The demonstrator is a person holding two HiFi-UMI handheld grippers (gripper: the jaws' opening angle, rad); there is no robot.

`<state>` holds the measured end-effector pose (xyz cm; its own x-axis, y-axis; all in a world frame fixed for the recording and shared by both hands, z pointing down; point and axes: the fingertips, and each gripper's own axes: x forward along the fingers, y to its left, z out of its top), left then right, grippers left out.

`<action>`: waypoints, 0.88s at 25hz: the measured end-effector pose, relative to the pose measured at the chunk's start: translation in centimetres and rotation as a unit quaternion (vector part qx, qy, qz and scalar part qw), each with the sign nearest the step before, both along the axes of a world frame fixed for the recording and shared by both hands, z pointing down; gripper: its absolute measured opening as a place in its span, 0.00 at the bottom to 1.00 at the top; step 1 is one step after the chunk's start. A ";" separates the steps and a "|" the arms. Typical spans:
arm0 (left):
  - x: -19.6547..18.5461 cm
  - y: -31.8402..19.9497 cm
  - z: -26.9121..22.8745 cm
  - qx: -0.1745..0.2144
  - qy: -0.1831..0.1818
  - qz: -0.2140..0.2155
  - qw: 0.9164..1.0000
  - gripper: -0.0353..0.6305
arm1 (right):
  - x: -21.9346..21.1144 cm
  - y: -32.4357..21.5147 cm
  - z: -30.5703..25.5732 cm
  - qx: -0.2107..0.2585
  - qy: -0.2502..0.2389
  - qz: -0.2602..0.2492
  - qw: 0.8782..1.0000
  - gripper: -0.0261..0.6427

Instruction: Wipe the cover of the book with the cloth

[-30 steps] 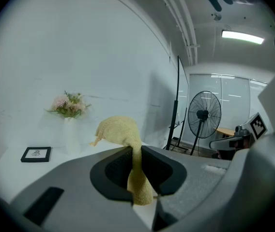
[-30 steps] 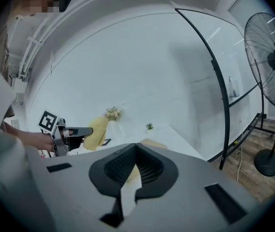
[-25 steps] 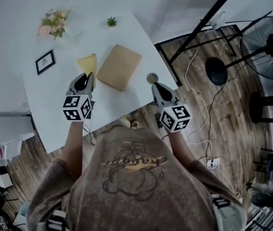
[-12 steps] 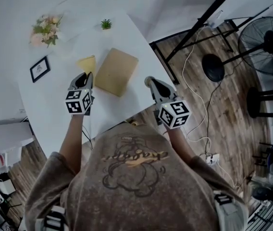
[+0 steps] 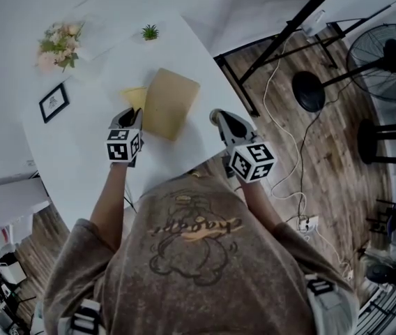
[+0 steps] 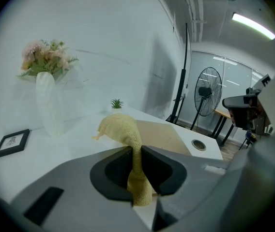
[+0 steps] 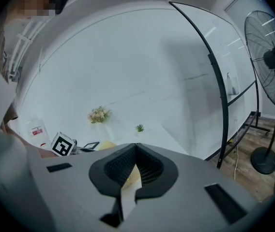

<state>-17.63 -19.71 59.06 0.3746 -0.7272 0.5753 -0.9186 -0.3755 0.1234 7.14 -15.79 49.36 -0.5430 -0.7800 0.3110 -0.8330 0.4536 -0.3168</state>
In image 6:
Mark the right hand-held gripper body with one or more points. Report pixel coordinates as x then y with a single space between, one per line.
261 88

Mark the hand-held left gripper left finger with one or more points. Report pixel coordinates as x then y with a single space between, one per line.
79 202

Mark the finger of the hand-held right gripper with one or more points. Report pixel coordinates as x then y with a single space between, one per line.
239 110

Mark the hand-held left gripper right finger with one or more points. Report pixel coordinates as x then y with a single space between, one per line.
176 178

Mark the tan notebook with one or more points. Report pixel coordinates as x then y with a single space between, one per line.
161 136

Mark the yellow cloth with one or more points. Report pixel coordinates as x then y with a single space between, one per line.
125 132

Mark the yellow wooden table black base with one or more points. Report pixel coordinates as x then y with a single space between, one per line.
223 113

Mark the black standing fan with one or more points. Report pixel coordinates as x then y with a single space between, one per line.
205 91

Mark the ceiling tube light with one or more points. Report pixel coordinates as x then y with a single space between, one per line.
253 24

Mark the small green potted plant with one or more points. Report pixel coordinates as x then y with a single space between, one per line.
117 104

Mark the white ceiling conduit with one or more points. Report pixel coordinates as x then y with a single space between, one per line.
195 8

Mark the pink artificial flower bouquet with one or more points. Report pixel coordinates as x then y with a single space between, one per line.
45 57

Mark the blue chair black frame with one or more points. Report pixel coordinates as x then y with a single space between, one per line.
250 135

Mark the black metal stand frame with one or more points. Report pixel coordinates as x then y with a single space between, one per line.
181 93

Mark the black picture frame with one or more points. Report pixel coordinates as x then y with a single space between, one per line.
27 139

